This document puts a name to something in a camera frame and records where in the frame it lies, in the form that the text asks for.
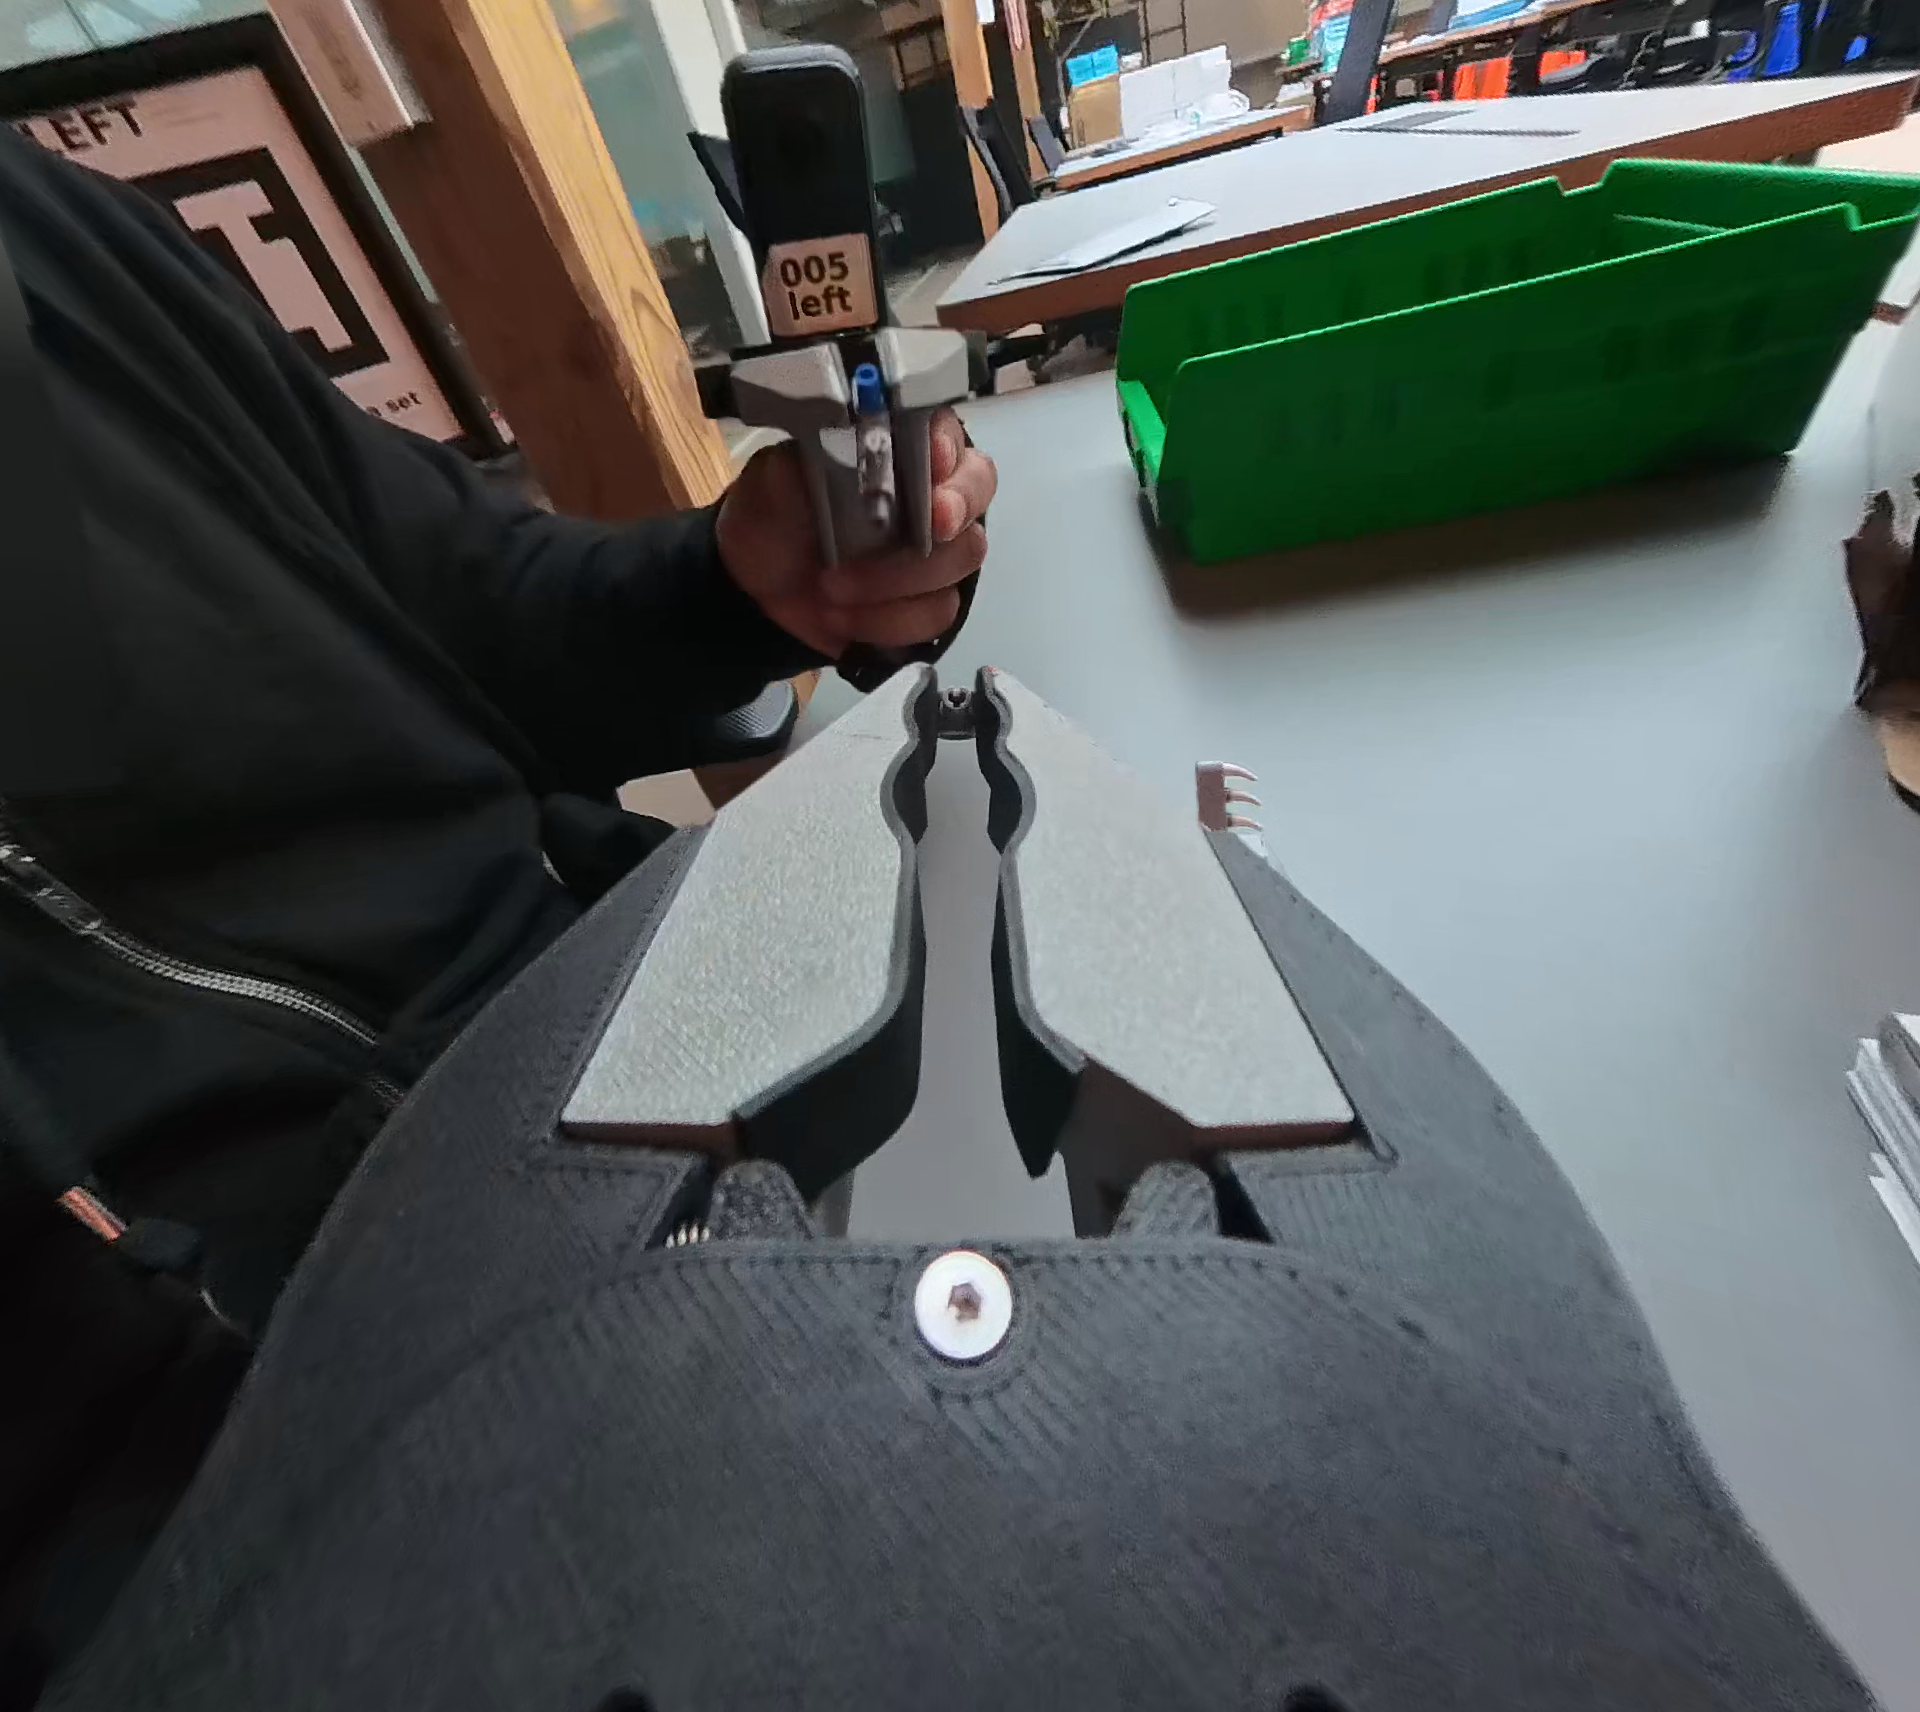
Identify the long grey work table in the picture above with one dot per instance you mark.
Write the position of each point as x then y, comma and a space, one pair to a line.
1426, 153

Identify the opened cardboard box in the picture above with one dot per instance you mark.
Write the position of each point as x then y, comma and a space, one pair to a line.
1884, 629

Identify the black monitor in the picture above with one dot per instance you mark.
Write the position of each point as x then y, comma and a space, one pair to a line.
1362, 40

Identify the green plastic bin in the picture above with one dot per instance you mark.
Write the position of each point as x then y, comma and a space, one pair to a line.
1499, 392

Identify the grey flat sheet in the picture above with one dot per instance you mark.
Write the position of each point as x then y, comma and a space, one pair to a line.
1110, 237

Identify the person's left hand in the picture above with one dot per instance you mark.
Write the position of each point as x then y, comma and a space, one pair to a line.
797, 557

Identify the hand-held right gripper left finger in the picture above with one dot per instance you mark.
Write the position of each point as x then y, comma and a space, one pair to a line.
749, 961

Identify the person's left forearm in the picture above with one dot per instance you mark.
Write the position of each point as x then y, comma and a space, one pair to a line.
570, 601

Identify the framed marker sign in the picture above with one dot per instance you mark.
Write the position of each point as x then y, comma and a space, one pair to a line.
226, 153

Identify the black toy brick pin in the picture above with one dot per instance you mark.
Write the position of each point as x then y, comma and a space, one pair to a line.
955, 710

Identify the toy brick claw piece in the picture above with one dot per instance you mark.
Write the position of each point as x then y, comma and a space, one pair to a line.
1227, 800

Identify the wooden post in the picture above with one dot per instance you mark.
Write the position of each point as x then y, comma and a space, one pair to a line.
494, 166

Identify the grey electrical box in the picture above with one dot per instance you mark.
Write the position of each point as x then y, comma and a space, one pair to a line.
346, 48

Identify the grey toy brick assembly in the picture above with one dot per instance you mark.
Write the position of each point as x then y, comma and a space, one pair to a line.
872, 467

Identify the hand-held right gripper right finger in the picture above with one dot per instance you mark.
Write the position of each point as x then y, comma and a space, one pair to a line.
1185, 961

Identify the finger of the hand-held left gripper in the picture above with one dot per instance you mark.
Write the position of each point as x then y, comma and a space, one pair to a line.
924, 371
790, 385

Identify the stack of white boxes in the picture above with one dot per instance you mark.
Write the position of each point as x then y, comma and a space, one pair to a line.
1179, 92

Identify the instruction booklet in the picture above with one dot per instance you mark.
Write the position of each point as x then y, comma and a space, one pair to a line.
1889, 1145

